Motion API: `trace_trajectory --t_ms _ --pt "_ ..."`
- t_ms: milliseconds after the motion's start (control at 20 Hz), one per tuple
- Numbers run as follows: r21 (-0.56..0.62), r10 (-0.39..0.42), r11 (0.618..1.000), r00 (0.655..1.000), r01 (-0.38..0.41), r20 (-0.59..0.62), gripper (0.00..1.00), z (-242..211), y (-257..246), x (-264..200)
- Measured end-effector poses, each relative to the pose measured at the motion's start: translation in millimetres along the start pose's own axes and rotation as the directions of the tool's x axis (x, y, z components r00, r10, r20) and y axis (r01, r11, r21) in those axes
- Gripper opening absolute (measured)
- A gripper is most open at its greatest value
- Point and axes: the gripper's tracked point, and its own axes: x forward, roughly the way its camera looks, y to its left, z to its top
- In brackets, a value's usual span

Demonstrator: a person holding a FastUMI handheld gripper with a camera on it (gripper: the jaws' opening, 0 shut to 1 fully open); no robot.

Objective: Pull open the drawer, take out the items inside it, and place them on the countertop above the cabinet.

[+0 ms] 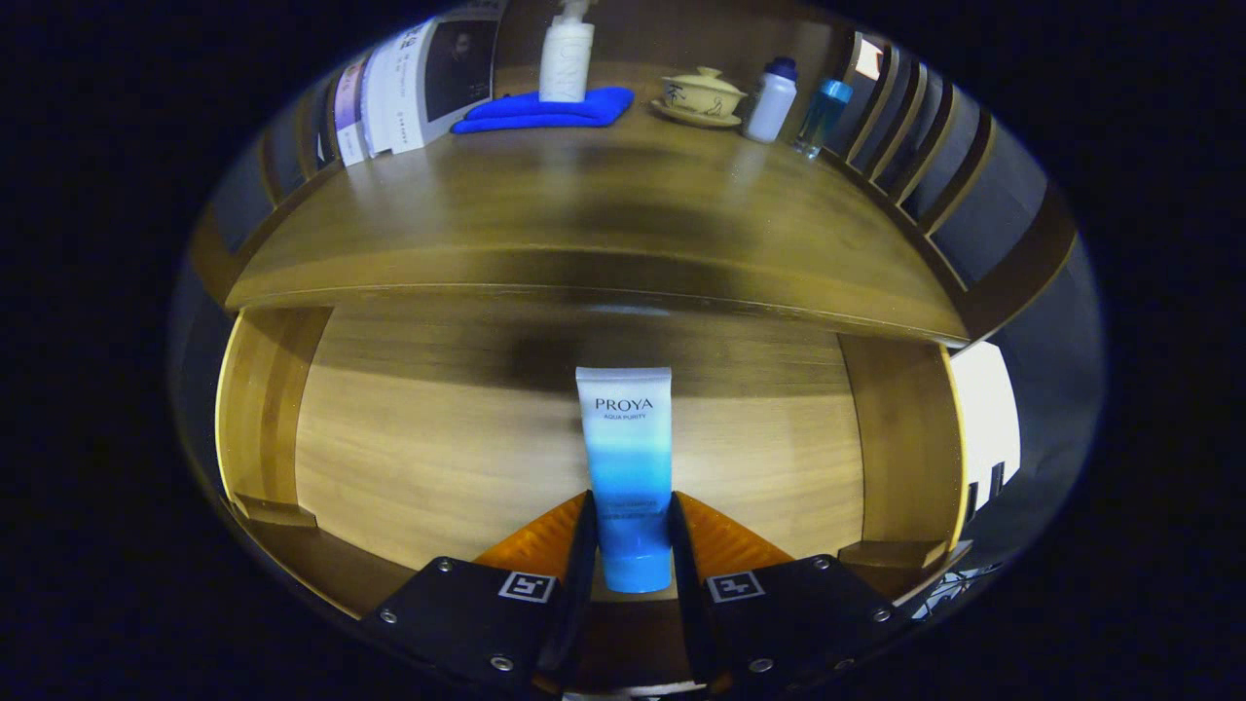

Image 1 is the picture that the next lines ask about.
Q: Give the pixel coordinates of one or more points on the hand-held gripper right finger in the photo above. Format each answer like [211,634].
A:
[683,594]

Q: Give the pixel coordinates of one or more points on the purple book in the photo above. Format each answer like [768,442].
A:
[348,112]

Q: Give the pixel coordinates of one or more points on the white pump bottle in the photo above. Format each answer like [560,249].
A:
[567,63]

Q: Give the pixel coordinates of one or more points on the brown wooden countertop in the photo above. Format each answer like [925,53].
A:
[584,195]

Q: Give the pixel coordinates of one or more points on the brown wooden drawer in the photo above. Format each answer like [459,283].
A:
[438,458]

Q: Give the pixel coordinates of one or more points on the white bottle with blue cap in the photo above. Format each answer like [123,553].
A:
[771,107]

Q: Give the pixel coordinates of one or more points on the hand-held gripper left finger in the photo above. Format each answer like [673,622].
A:
[581,584]

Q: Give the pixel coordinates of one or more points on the clear blue bottle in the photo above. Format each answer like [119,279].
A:
[823,117]

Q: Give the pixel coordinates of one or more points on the thin white book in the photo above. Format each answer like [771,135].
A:
[378,107]

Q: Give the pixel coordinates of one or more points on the thick white book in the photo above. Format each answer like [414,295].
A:
[458,68]

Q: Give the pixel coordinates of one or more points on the blue folded cloth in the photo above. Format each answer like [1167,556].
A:
[545,112]

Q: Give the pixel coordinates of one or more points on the beige lidded tea cup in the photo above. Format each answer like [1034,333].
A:
[699,95]

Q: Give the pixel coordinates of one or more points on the blue white cosmetic tube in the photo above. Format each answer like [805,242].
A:
[628,458]

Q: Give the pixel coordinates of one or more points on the brown wooden cabinet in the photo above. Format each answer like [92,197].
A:
[662,29]

